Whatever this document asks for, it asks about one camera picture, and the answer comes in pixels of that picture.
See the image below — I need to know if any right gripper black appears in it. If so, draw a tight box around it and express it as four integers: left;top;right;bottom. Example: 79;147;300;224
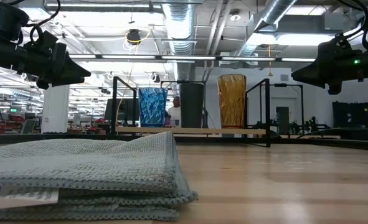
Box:
290;42;367;95

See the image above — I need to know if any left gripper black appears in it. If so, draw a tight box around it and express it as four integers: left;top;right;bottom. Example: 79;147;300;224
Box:
31;40;92;90

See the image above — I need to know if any amber faceted plastic cup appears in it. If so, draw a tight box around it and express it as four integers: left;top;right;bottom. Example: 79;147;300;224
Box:
217;73;248;129

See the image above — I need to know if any blue faceted plastic cup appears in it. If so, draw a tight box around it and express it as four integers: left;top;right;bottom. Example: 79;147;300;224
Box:
138;87;169;128

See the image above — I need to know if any black plastic cup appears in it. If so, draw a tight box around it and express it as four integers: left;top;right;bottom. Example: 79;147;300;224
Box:
179;82;206;129

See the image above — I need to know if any wooden shelf with black legs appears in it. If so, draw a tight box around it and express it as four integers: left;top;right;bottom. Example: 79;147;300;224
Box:
110;76;271;148

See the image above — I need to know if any bright ceiling light panel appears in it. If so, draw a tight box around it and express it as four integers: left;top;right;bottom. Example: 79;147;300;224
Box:
248;32;336;48

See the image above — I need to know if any long ceiling light bar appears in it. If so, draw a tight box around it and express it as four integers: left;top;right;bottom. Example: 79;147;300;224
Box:
68;54;317;63

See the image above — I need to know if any grey door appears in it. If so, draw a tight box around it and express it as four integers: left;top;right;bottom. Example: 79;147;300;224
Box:
276;106;290;135

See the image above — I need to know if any dark background monitor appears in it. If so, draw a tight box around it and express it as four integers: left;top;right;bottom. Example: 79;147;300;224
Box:
103;98;141;123

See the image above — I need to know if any black cabinet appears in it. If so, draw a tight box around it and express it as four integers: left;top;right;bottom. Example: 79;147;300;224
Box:
331;100;368;141

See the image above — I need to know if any red background equipment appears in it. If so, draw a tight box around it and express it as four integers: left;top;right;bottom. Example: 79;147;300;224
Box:
0;114;26;132

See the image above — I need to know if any folded grey cloth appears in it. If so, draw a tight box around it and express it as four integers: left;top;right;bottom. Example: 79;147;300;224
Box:
0;131;199;222

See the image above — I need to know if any person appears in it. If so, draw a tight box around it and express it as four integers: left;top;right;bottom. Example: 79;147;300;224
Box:
166;96;182;127

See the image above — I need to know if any white cloth label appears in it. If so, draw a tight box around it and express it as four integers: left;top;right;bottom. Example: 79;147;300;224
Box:
0;186;60;212

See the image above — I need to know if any yellow hanging cord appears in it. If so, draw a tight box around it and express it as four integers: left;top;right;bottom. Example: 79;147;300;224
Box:
267;44;273;77

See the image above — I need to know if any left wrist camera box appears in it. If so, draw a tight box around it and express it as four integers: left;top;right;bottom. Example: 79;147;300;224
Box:
30;29;59;51

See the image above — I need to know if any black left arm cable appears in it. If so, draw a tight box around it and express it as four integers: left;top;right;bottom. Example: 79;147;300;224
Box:
14;0;62;44

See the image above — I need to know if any silver spiral ceiling duct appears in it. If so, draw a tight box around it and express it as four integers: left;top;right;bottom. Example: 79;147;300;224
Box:
235;0;298;57
162;0;197;82

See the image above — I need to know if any black ceiling camera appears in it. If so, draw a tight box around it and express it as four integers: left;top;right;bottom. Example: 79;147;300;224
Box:
126;28;142;46

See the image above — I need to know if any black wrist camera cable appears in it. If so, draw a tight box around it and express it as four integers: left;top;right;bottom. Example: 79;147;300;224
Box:
336;0;368;42

